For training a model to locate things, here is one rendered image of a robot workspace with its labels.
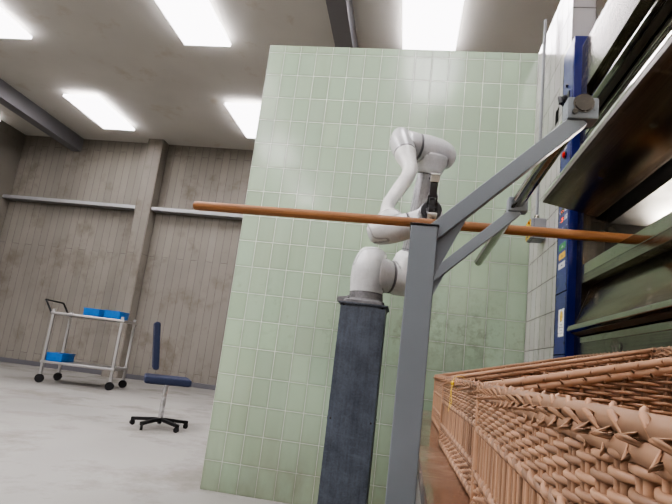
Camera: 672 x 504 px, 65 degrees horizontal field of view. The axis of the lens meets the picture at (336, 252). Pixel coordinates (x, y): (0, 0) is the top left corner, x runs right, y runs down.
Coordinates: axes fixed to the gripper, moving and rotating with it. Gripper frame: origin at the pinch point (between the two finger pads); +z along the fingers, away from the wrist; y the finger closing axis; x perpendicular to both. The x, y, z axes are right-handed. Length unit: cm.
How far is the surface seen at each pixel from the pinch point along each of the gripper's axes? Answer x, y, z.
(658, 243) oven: -55, 19, 32
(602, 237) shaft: -50, 12, 7
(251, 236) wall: 97, -7, -119
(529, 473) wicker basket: -4, 63, 129
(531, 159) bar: -11, 24, 91
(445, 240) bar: 0, 38, 90
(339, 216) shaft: 29.1, 12.3, 7.7
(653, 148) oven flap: -54, -6, 32
